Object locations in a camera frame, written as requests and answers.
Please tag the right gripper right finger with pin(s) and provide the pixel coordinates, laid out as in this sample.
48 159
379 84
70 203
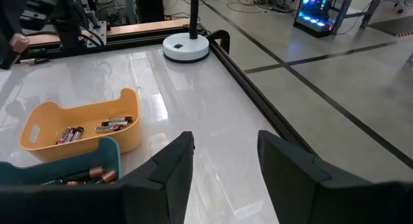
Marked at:
297 198

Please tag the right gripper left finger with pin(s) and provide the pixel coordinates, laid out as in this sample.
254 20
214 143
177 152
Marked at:
161 191

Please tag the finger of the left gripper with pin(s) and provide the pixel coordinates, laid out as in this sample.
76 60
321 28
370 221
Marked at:
6 24

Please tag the yellow plastic bin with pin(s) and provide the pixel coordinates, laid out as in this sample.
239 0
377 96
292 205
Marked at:
129 133

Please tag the blue plastic bin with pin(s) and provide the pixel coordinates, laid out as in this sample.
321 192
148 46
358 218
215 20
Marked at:
106 153

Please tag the thin silver red battery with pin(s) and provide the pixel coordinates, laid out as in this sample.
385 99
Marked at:
63 136
121 119

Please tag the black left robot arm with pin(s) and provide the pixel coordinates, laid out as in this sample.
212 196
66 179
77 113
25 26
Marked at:
66 33

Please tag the black computer tower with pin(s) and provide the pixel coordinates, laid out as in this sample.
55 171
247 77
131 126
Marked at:
150 7

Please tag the white desk lamp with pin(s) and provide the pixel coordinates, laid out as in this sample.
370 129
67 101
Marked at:
185 48

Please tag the computer tower colourful lights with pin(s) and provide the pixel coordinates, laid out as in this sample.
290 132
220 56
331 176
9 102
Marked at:
314 14

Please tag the black floor mat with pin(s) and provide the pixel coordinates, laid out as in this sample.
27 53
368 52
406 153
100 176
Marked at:
393 27

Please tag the black frame bracket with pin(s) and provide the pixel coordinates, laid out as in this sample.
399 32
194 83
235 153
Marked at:
226 40

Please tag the wooden desk grey frame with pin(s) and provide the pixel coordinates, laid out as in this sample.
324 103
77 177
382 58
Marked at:
342 11

